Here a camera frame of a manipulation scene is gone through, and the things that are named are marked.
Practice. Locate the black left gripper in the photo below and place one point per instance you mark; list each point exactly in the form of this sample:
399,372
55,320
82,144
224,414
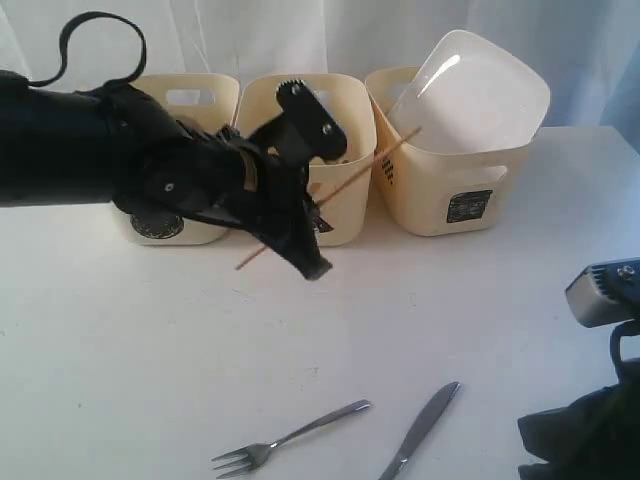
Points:
218,179

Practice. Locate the wooden chopstick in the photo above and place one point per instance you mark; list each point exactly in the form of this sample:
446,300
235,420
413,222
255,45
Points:
343,186

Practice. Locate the white square plate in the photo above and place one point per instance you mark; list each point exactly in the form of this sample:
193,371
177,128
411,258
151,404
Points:
471,96

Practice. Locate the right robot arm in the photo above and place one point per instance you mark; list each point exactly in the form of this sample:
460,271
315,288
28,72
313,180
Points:
594,437

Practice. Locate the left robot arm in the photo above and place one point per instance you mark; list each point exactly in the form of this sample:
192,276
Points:
54,145

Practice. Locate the cream bin triangle mark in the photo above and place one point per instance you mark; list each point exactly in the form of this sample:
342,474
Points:
347,100

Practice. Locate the cream bin circle mark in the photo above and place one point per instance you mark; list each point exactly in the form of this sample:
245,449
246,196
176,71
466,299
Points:
208,101

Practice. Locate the cream bin square mark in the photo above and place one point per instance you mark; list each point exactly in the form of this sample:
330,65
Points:
430,194

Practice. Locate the steel table knife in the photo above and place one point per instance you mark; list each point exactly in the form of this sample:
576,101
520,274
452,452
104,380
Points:
422,425

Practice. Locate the steel fork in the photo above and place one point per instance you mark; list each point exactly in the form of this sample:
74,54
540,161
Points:
251,457

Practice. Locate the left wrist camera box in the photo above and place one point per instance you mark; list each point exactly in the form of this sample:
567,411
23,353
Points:
303,130

